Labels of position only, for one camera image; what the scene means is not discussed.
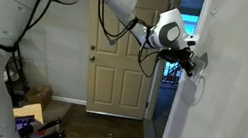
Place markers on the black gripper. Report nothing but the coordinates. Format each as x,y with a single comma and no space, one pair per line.
187,56

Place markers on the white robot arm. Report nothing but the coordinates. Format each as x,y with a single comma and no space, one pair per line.
2,8

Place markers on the beige panelled door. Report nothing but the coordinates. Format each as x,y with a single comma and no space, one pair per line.
115,77

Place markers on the round door knob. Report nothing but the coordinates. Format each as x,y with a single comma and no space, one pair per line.
91,57

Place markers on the round deadbolt lock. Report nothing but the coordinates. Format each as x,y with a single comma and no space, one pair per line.
92,47

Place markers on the black bar clamp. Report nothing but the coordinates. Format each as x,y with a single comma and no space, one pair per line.
53,136
50,124

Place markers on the brown cardboard box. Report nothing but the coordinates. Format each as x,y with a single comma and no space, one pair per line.
40,96

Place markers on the black stand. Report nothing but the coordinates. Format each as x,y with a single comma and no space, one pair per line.
17,71

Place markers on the purple lit device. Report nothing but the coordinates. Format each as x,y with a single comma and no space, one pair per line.
23,126

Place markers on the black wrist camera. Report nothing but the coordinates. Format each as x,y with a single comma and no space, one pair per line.
170,55

